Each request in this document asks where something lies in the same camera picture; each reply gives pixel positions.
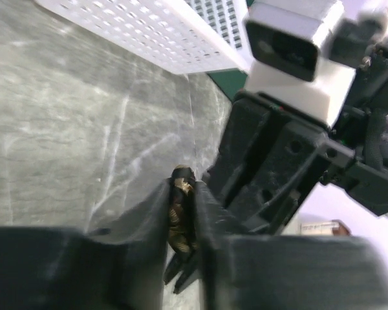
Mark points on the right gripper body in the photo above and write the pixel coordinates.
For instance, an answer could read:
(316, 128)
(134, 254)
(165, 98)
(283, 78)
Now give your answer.
(271, 156)

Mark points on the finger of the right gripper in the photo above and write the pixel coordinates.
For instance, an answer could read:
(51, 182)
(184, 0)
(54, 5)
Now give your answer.
(174, 266)
(188, 275)

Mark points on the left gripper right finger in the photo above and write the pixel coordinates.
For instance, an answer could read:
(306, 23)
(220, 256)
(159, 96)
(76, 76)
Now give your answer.
(241, 270)

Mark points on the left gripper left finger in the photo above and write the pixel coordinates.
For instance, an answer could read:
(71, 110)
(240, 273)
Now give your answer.
(119, 265)

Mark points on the black gold floral tie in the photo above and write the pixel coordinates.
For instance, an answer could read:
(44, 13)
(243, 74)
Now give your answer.
(181, 213)

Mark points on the green divided organizer tray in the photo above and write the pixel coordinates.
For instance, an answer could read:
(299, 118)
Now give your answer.
(229, 81)

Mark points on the white empty plastic basket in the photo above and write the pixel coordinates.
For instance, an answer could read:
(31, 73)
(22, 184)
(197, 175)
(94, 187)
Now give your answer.
(182, 37)

